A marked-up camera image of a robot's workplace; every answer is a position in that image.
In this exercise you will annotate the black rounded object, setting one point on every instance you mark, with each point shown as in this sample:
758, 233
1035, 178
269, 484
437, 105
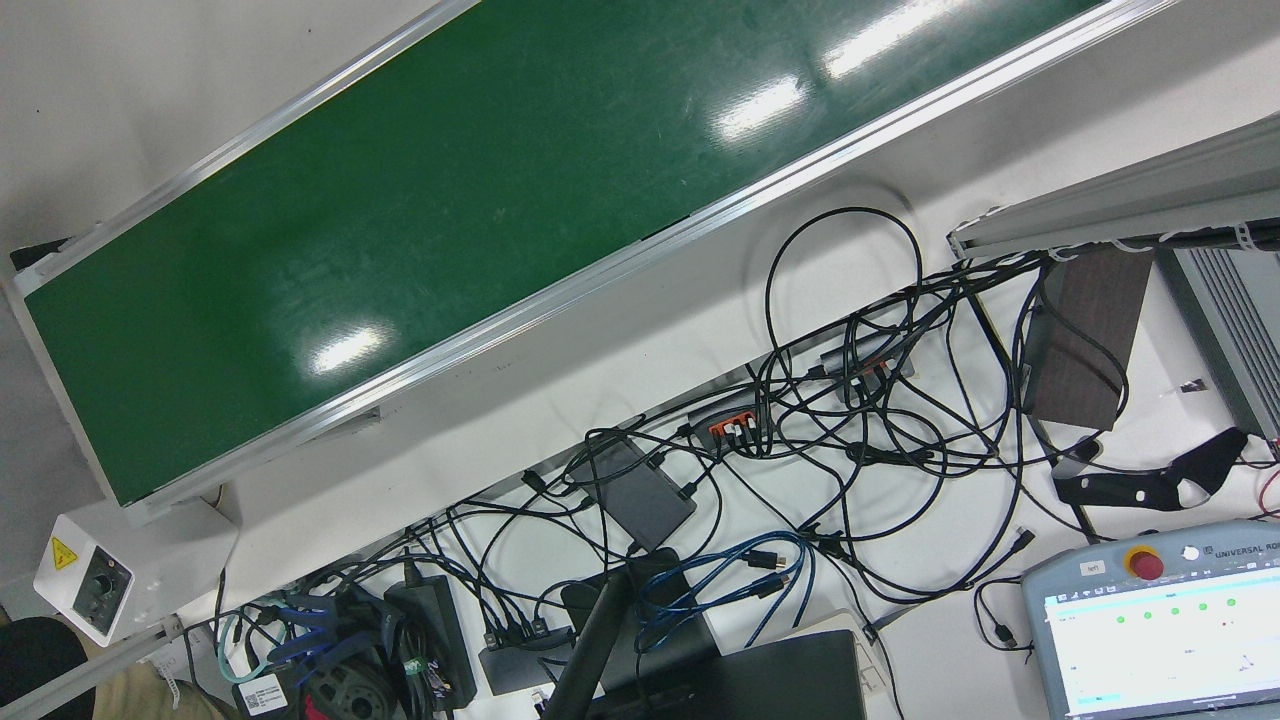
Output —
30, 660

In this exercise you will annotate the grey hub orange ports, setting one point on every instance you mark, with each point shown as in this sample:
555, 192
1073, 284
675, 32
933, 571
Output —
725, 415

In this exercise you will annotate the dark grey flat box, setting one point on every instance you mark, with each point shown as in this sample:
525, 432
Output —
640, 495

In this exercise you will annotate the green conveyor belt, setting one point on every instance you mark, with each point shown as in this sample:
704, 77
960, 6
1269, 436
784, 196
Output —
480, 200

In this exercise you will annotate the grey usb hub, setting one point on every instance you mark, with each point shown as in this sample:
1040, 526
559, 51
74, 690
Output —
868, 352

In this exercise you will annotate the black monitor stand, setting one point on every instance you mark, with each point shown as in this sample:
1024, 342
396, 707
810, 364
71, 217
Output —
590, 640

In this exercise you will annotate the black multiport hub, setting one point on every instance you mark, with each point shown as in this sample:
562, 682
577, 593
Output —
520, 665

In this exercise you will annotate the black power adapter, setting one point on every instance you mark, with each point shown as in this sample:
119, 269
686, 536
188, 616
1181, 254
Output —
430, 620

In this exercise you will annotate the black Huawei monitor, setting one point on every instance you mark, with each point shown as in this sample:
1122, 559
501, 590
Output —
780, 680

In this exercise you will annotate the black round flange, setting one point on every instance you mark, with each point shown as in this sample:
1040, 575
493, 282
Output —
350, 695

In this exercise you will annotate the brown wooden block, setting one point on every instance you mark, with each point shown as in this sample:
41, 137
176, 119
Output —
1085, 350

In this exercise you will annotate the white QR label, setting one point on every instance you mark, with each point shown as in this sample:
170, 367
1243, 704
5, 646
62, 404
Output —
265, 693

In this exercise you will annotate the aluminium profile beam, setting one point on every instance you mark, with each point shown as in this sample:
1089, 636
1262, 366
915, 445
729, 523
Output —
1130, 205

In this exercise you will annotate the white conveyor control box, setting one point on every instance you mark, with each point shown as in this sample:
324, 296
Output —
150, 560

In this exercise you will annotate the grey robot teach pendant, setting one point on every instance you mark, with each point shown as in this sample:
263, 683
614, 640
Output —
1150, 640

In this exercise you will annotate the grey finned metal box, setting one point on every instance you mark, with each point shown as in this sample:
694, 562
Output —
1235, 330

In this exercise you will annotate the tan fabric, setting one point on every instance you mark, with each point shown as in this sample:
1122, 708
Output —
130, 700

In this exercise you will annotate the black flat bracket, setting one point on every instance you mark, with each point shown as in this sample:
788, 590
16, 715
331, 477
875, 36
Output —
1120, 490

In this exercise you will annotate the aluminium rail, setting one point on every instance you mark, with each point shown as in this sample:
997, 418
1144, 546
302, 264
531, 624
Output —
90, 670

